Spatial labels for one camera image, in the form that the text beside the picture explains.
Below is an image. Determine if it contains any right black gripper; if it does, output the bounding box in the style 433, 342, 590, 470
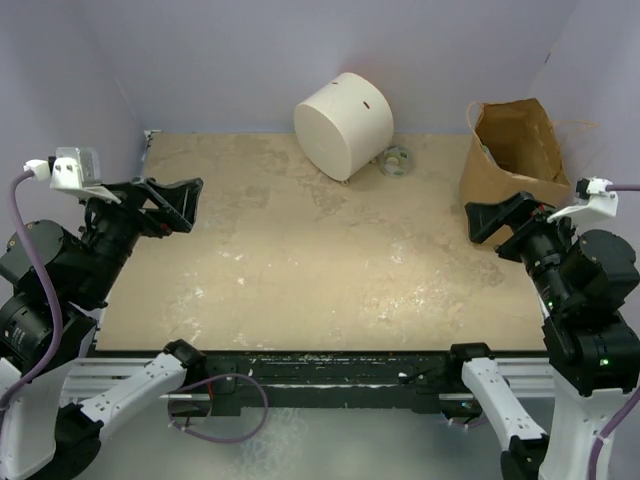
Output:
465, 185, 588, 307

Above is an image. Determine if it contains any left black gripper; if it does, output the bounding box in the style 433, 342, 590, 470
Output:
82, 173, 204, 302

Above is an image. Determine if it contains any brown paper bag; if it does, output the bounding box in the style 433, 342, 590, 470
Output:
459, 97, 600, 250

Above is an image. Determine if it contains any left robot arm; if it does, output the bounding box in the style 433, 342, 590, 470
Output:
1, 177, 206, 479

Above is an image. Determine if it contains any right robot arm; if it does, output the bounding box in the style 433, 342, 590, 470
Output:
444, 192, 639, 479

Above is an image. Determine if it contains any clear tape roll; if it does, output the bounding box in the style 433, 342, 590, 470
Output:
377, 145, 413, 178

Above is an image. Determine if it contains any white cylindrical container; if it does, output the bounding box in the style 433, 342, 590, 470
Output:
293, 72, 394, 182

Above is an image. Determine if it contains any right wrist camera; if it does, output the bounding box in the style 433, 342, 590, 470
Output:
547, 177, 619, 226

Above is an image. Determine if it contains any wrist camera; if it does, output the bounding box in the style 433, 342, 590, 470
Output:
547, 177, 619, 226
50, 147, 121, 204

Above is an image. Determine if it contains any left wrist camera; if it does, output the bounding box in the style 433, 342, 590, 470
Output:
50, 147, 121, 204

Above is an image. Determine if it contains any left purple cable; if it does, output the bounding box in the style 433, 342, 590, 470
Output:
0, 167, 66, 414

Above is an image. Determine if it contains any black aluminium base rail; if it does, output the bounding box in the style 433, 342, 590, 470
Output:
63, 351, 554, 416

